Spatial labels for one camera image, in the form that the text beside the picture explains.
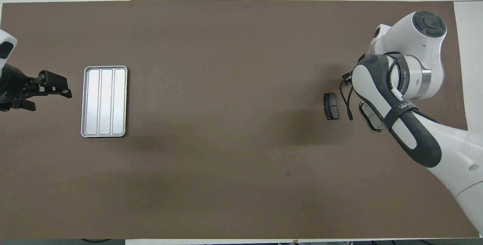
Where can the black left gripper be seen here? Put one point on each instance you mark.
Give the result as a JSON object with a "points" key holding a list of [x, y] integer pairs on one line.
{"points": [[15, 86]]}

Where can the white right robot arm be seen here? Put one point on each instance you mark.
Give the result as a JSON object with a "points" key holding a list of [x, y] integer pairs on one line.
{"points": [[415, 41]]}

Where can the silver metal tray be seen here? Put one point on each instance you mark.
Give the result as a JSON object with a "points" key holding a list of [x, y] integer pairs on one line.
{"points": [[105, 101]]}

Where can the rectangular dark grey brake pad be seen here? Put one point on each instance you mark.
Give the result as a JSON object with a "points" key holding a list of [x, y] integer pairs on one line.
{"points": [[331, 105]]}

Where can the curved dark grey brake pad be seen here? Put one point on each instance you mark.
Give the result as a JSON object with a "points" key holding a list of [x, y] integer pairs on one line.
{"points": [[371, 118]]}

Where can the brown table mat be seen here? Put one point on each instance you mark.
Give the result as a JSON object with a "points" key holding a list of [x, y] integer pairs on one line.
{"points": [[226, 86]]}

